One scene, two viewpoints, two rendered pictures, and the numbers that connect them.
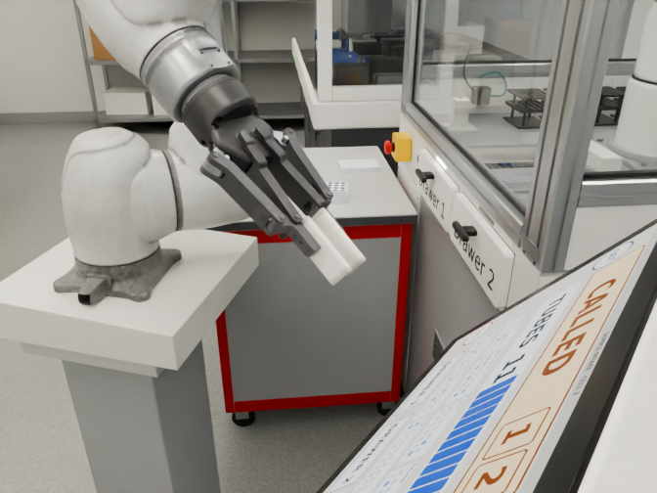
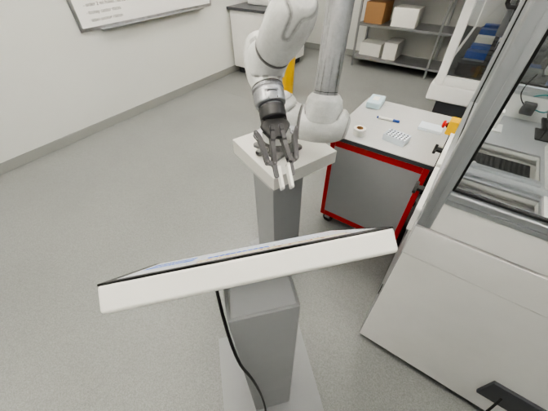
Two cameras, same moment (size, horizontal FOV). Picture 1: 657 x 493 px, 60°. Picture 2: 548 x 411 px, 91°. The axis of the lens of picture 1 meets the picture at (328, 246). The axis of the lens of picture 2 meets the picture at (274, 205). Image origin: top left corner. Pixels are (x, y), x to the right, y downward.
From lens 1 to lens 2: 0.42 m
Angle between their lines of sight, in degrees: 37
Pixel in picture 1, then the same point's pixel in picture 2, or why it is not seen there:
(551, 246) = (425, 214)
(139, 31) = (252, 77)
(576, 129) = (452, 166)
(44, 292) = (250, 145)
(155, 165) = (293, 112)
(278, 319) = (350, 186)
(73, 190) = not seen: hidden behind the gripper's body
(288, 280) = (360, 172)
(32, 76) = not seen: hidden behind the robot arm
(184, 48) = (262, 88)
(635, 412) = (233, 266)
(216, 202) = (312, 134)
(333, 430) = not seen: hidden behind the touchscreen
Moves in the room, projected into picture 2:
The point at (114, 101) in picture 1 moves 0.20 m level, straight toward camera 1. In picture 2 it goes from (364, 46) to (363, 50)
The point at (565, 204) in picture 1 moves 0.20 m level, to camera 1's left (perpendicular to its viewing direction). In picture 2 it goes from (439, 200) to (373, 172)
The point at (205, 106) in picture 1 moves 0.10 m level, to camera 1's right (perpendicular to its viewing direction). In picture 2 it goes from (262, 112) to (291, 123)
